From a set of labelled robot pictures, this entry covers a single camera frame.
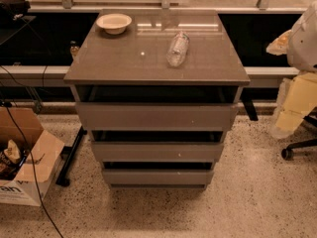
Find grey top drawer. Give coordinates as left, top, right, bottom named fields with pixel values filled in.
left=75, top=102, right=238, bottom=131

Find snack bags in box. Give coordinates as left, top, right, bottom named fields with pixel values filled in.
left=0, top=140, right=26, bottom=180

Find cardboard box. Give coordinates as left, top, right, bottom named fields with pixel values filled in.
left=0, top=107, right=64, bottom=206

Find white paper bowl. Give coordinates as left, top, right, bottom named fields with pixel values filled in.
left=96, top=14, right=132, bottom=35

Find grey bottom drawer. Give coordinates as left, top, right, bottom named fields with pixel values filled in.
left=102, top=171, right=214, bottom=185

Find clear plastic water bottle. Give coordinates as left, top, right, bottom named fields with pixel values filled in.
left=166, top=31, right=189, bottom=67

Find grey drawer cabinet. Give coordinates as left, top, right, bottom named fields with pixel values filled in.
left=64, top=9, right=250, bottom=188

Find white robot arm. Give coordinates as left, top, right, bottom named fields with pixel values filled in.
left=266, top=1, right=317, bottom=139

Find small bottle behind cabinet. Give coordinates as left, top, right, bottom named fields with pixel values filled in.
left=70, top=41, right=79, bottom=58

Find black office chair base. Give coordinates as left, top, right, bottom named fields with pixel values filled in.
left=281, top=116, right=317, bottom=161

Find black bag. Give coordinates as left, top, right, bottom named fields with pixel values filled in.
left=0, top=0, right=31, bottom=25

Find grey middle drawer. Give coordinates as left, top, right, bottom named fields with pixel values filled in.
left=91, top=142, right=224, bottom=162

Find black table leg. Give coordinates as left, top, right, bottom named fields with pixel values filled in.
left=55, top=127, right=86, bottom=187

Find grey drawer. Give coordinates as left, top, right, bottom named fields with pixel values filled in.
left=75, top=102, right=238, bottom=131
left=102, top=171, right=214, bottom=185
left=91, top=142, right=224, bottom=162

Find black cable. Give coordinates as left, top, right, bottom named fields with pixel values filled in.
left=0, top=64, right=65, bottom=238

